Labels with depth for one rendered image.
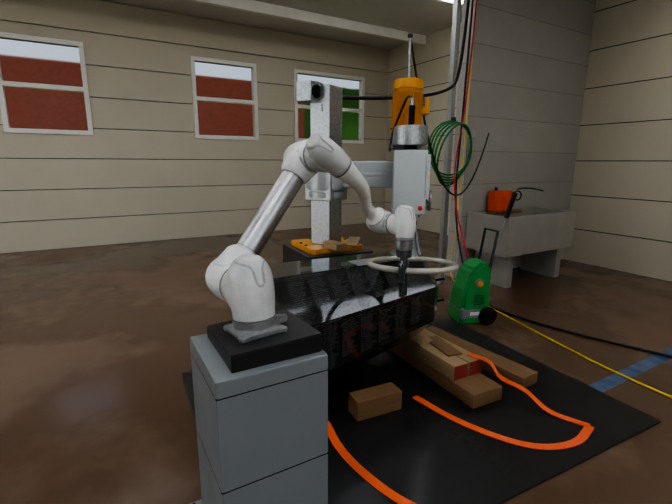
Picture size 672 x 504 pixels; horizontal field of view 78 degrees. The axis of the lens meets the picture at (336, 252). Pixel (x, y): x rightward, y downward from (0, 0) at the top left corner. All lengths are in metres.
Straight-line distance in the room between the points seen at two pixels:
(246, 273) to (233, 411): 0.45
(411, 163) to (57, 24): 6.82
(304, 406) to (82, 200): 7.14
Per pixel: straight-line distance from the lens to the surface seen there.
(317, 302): 2.35
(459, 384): 2.81
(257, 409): 1.47
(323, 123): 3.42
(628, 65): 7.04
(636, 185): 6.80
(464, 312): 3.97
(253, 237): 1.67
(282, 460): 1.63
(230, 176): 8.61
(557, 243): 5.86
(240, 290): 1.45
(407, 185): 2.76
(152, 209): 8.37
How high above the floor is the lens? 1.46
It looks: 12 degrees down
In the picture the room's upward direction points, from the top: straight up
